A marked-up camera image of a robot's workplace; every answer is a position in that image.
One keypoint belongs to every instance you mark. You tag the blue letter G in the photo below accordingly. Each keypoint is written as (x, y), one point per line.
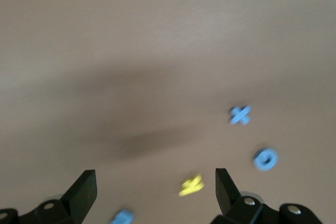
(258, 159)

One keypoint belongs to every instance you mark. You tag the blue letter E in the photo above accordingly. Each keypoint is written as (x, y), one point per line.
(122, 217)

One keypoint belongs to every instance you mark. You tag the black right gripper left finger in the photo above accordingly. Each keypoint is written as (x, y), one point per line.
(84, 192)

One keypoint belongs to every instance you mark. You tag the yellow letter k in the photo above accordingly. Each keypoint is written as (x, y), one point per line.
(190, 185)

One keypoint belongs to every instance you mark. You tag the blue letter x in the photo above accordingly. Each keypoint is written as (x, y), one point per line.
(240, 115)

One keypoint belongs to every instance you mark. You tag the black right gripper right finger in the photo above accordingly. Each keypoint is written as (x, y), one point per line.
(225, 192)

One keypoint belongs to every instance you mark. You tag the brown table mat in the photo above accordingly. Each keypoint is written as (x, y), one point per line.
(105, 37)

